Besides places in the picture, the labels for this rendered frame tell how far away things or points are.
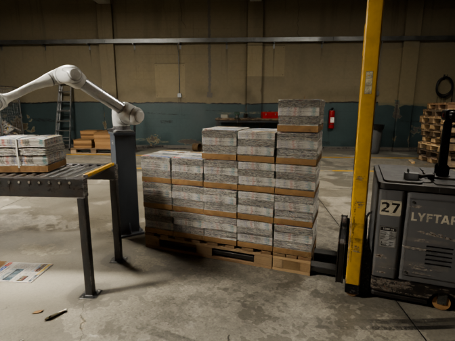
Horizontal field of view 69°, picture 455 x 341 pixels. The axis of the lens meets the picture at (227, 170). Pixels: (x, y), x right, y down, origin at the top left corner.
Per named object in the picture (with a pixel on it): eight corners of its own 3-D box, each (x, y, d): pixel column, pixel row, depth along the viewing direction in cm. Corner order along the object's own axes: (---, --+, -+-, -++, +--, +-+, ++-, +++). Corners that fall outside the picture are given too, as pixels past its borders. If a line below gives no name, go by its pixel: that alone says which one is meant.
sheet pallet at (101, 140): (127, 149, 925) (126, 129, 914) (116, 154, 844) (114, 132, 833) (85, 149, 932) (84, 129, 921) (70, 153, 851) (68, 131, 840)
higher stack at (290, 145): (281, 249, 292) (286, 99, 267) (316, 254, 281) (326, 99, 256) (271, 269, 256) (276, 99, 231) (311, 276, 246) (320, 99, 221)
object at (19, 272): (53, 264, 265) (53, 262, 264) (30, 283, 237) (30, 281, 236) (9, 262, 267) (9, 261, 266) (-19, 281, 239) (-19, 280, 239)
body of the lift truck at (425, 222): (364, 254, 282) (372, 162, 267) (439, 265, 263) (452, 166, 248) (367, 298, 219) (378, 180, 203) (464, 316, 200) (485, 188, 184)
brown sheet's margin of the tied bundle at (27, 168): (66, 164, 251) (66, 158, 250) (48, 172, 223) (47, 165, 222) (45, 164, 250) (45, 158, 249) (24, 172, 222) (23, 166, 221)
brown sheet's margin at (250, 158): (252, 153, 285) (252, 149, 284) (285, 155, 275) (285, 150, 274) (237, 160, 251) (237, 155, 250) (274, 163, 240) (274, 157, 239)
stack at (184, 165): (166, 231, 332) (164, 149, 316) (282, 249, 292) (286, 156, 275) (144, 246, 297) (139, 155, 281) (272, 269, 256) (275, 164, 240)
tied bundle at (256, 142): (251, 154, 286) (252, 127, 281) (285, 156, 275) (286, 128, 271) (236, 161, 251) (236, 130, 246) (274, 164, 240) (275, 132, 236)
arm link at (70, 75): (137, 112, 309) (151, 112, 295) (130, 127, 306) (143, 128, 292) (60, 60, 254) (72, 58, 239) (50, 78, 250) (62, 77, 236)
